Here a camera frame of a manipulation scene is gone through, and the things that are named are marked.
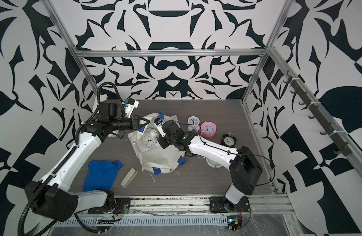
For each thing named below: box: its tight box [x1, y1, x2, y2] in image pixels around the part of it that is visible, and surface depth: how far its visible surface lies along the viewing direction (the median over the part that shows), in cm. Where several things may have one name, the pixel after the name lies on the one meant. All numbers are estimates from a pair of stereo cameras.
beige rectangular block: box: [120, 167, 138, 189], surface depth 82 cm
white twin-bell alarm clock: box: [140, 127, 159, 149], surface depth 83 cm
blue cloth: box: [82, 159, 124, 192], surface depth 84 cm
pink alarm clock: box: [200, 120, 217, 139], surface depth 103 cm
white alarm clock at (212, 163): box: [205, 157, 223, 169], surface depth 87 cm
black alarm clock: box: [220, 132, 238, 148], surface depth 96 cm
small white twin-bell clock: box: [186, 115, 201, 133], surface depth 106 cm
